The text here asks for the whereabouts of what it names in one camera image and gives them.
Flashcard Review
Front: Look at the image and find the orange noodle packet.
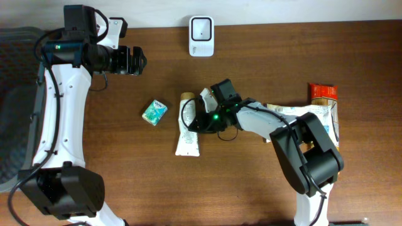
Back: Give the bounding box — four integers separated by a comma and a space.
310, 83, 339, 149

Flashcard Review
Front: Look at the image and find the green Kleenex tissue pack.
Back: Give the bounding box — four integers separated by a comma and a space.
142, 100, 168, 126

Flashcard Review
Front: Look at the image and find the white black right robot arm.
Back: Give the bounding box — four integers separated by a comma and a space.
183, 78, 344, 225

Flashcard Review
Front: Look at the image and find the white tube gold cap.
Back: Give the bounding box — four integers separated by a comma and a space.
175, 92, 200, 157

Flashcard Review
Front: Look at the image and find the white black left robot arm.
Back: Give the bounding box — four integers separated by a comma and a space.
16, 5, 147, 225

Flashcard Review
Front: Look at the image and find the cream snack bag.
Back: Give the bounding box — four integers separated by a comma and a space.
263, 102, 340, 148

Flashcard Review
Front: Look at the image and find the grey plastic mesh basket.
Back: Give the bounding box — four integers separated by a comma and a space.
1, 27, 45, 193

